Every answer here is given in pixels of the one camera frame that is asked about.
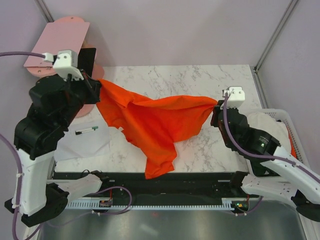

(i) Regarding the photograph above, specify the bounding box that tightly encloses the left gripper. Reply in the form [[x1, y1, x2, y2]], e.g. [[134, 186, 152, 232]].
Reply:
[[58, 68, 104, 128]]

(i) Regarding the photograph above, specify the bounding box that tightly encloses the orange t shirt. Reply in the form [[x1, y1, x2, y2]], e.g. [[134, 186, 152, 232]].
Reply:
[[96, 79, 218, 180]]

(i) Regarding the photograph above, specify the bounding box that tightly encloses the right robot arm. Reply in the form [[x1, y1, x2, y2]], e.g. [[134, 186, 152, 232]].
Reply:
[[210, 100, 320, 222]]

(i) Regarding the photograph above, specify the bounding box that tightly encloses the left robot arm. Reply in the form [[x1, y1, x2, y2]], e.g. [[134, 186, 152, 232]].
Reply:
[[4, 75, 110, 227]]

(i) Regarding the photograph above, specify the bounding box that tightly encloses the white t shirt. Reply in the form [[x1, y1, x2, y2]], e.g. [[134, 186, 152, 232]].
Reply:
[[246, 112, 292, 152]]

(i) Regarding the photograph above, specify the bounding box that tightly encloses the pink wooden shelf stand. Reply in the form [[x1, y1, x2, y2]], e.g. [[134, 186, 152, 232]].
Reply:
[[27, 15, 105, 118]]

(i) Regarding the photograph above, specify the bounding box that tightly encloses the black clipboard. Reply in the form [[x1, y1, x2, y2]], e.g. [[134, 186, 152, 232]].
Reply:
[[77, 47, 97, 77]]

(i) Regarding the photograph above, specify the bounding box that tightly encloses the marker pen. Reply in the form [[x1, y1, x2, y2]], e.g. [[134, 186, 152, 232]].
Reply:
[[75, 126, 99, 136]]

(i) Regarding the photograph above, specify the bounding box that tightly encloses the white cloth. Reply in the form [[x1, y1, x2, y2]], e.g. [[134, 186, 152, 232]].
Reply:
[[54, 120, 110, 162]]

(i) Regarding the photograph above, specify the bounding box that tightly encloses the dark green t shirt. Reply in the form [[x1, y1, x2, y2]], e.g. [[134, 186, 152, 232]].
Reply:
[[250, 161, 274, 177]]

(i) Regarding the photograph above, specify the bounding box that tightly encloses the pink clipboard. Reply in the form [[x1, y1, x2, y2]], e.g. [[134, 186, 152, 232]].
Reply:
[[23, 21, 91, 69]]

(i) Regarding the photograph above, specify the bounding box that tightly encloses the white laundry basket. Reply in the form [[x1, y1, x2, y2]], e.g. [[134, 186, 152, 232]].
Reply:
[[246, 108, 312, 173]]

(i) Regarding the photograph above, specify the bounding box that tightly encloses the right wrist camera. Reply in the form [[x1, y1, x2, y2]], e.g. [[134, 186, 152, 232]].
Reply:
[[220, 86, 246, 109]]

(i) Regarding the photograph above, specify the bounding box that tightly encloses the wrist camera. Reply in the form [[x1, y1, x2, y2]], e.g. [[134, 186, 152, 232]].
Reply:
[[43, 49, 84, 81], [220, 86, 246, 109]]

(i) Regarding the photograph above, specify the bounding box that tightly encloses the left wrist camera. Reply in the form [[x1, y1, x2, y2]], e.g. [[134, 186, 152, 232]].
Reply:
[[43, 49, 84, 81]]

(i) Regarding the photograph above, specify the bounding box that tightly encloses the white cable duct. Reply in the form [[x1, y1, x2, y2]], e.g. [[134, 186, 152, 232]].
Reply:
[[66, 198, 235, 211]]

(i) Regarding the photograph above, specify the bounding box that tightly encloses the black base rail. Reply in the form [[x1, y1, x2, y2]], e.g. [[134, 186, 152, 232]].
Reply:
[[52, 171, 258, 207]]

